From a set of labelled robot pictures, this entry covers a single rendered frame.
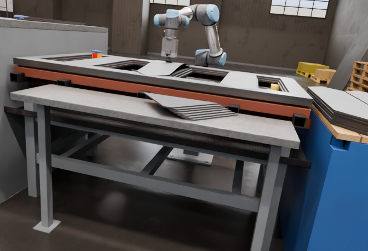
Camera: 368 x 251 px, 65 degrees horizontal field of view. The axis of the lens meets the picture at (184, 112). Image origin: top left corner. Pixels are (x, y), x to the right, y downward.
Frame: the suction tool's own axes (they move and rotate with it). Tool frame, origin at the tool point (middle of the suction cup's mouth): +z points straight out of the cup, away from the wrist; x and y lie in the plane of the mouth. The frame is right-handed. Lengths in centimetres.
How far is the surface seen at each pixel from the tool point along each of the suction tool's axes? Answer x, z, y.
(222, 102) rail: -38, 10, 38
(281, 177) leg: -39, 43, 70
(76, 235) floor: -57, 88, -27
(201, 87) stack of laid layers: -37.9, 4.5, 27.0
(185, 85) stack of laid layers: -37.7, 4.7, 19.2
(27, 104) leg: -34, 29, -72
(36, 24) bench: -12, -16, -81
